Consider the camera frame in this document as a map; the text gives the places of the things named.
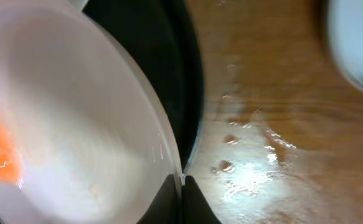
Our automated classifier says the pink plate with ketchup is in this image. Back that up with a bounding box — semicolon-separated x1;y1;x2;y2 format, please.
0;1;182;223

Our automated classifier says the light blue plate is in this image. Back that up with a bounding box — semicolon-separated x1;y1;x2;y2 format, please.
326;0;363;91

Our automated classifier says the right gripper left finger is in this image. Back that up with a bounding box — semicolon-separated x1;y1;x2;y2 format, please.
137;175;179;224

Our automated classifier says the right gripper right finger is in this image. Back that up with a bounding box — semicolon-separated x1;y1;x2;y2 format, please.
182;175;221;224

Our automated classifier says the round black tray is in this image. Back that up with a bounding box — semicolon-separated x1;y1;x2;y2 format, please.
83;0;204;170

